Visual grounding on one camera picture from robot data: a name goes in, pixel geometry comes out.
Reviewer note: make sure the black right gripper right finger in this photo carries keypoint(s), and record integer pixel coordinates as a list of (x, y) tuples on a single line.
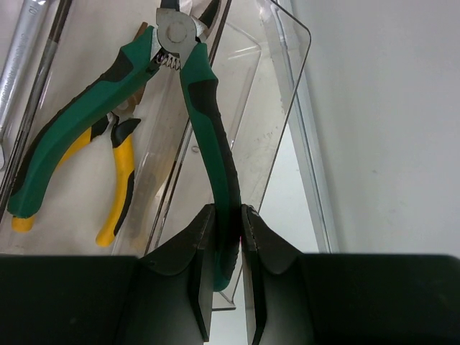
[(274, 292)]

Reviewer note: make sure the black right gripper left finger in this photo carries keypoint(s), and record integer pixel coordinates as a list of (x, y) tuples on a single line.
[(175, 289)]

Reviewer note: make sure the yellow long-nose pliers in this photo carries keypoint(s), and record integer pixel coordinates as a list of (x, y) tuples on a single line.
[(86, 117)]

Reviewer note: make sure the green diagonal cutting pliers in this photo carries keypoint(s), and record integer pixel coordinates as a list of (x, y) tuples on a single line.
[(180, 42)]

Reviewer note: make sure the small chrome ratchet wrench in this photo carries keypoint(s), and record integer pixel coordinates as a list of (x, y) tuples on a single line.
[(29, 23)]

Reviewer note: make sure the clear plastic tray left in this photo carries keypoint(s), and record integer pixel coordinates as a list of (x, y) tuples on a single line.
[(21, 119)]

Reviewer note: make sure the clear plastic tray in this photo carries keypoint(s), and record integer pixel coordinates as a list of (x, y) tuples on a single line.
[(257, 50), (21, 119)]

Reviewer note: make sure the clear plastic tray right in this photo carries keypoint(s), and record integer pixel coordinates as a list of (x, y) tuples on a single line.
[(257, 50)]

